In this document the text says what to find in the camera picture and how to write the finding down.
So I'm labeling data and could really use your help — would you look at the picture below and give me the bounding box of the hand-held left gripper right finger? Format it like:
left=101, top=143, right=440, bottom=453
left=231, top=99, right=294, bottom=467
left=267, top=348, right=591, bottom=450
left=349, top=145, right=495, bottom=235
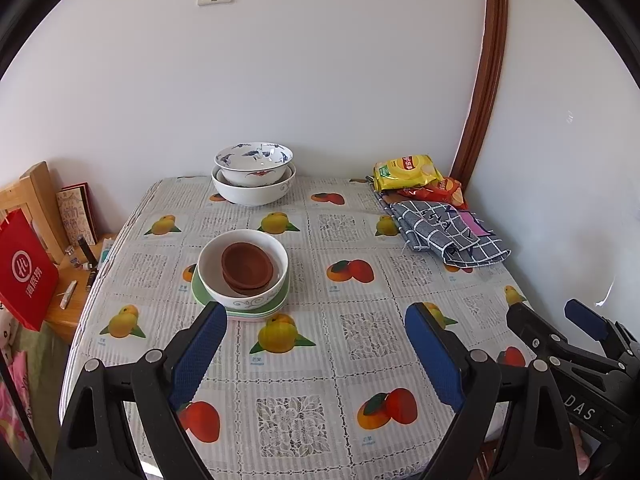
left=404, top=302, right=573, bottom=480

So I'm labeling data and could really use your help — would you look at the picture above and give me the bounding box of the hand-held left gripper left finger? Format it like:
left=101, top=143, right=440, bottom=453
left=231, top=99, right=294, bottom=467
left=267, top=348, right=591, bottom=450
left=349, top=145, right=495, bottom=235
left=52, top=301, right=228, bottom=480

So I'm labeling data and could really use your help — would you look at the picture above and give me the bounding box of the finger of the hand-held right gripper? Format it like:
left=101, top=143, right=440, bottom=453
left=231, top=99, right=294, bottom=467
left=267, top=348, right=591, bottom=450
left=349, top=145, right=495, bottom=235
left=505, top=302, right=608, bottom=371
left=565, top=299, right=640, bottom=361

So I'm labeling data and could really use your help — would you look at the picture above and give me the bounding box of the pink plate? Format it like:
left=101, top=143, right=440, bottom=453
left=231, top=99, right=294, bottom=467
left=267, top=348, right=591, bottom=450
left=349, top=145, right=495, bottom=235
left=225, top=307, right=283, bottom=322

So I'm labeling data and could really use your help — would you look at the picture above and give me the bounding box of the light green plate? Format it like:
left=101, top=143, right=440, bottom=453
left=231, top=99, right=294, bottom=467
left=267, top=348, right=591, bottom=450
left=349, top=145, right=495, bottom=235
left=191, top=265, right=291, bottom=317

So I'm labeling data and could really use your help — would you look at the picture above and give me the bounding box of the white bowl with grey scrollwork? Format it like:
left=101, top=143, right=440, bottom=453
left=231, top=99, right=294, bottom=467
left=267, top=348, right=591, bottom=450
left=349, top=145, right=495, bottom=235
left=197, top=229, right=290, bottom=312

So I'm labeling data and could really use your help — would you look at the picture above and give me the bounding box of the small brown clay dish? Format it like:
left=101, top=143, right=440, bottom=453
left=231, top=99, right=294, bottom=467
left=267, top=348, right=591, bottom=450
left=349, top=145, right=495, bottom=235
left=221, top=242, right=275, bottom=286
left=222, top=260, right=276, bottom=296

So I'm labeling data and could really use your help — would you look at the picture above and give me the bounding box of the fruit printed tablecloth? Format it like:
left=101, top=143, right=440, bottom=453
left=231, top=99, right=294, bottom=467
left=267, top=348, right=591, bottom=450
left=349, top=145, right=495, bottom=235
left=59, top=175, right=543, bottom=480

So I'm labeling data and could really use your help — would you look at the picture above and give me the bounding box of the grey checked cloth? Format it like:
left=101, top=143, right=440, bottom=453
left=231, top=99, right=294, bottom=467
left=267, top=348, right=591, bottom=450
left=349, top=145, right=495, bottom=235
left=366, top=175, right=512, bottom=267

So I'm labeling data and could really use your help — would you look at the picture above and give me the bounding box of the wooden side table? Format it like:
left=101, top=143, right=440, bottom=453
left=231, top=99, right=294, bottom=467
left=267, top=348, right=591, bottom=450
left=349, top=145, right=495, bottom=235
left=42, top=232, right=118, bottom=345

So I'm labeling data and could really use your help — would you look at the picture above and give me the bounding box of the red chip bag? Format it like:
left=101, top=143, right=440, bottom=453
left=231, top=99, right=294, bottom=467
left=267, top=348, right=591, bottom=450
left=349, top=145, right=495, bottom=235
left=397, top=176, right=468, bottom=211

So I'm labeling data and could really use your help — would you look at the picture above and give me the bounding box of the large white bowl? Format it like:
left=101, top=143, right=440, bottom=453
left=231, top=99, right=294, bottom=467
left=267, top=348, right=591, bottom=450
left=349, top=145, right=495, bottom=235
left=211, top=164, right=297, bottom=207

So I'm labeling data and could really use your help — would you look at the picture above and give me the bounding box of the patterned book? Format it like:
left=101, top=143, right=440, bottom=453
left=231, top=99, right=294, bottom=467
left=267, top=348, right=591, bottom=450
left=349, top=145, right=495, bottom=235
left=56, top=182, right=98, bottom=246

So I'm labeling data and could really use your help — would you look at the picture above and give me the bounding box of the yellow chip bag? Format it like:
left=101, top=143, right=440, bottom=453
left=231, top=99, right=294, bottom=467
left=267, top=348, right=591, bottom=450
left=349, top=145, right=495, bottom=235
left=372, top=154, right=445, bottom=192

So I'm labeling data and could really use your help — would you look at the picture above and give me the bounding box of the blue patterned porcelain bowl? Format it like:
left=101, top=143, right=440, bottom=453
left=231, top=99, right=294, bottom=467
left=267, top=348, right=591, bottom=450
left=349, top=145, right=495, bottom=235
left=214, top=141, right=294, bottom=187

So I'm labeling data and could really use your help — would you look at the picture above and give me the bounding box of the pink printed cloth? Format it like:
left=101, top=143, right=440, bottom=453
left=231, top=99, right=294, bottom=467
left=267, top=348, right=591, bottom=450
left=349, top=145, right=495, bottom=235
left=0, top=310, right=56, bottom=466

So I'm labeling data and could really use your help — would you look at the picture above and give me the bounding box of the red paper bag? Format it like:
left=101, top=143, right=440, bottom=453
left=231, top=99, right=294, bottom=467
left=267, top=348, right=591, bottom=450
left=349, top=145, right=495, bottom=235
left=0, top=209, right=60, bottom=332

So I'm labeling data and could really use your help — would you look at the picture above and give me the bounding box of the brown wooden door frame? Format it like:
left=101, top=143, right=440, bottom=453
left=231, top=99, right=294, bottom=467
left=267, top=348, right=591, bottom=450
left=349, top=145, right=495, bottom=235
left=452, top=0, right=509, bottom=191

